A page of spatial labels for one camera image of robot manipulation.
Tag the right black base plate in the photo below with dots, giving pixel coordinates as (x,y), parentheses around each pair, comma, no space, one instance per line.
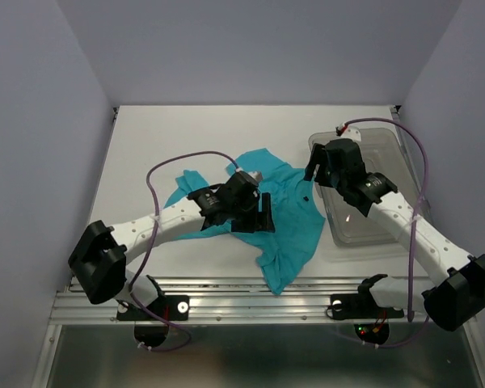
(344,306)

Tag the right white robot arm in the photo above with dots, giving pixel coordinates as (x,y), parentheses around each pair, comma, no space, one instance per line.
(455,289)

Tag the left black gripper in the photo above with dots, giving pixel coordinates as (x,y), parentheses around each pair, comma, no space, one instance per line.
(264,221)

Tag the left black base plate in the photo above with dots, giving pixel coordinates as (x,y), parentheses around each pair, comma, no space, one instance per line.
(170,307)

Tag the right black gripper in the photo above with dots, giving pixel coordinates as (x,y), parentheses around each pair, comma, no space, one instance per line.
(318,154)

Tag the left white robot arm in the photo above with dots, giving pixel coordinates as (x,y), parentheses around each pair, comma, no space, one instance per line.
(101,257)

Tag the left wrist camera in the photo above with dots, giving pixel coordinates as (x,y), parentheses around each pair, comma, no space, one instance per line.
(256,176)

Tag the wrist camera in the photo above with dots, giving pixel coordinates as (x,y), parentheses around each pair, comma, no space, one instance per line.
(256,176)
(348,131)

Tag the turquoise t shirt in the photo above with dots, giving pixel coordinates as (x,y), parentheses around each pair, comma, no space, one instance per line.
(298,223)

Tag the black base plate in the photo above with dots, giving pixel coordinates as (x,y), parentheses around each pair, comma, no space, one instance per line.
(170,307)
(344,306)

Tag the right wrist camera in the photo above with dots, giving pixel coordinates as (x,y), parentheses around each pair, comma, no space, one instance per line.
(348,131)

